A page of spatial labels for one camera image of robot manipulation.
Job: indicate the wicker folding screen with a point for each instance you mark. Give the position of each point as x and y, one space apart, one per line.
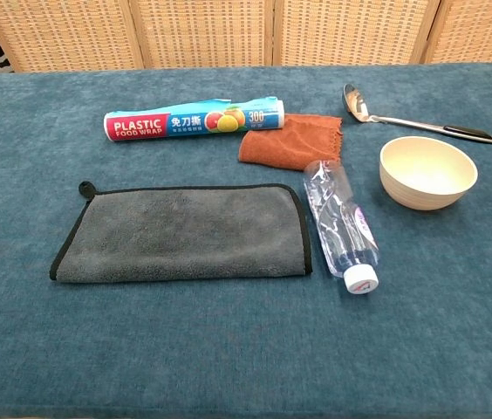
202 30

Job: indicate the cream plastic bowl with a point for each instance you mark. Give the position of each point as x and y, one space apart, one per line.
425 192

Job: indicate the blue table cloth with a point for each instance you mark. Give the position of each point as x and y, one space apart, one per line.
228 349

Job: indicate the clear plastic water bottle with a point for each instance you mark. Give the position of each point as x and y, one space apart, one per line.
337 227

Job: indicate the plastic food wrap roll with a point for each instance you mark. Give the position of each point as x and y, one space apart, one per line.
141 126

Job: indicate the grey towel with black trim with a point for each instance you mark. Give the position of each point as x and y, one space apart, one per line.
185 231

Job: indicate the brown microfiber cloth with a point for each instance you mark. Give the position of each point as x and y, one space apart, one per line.
289 146

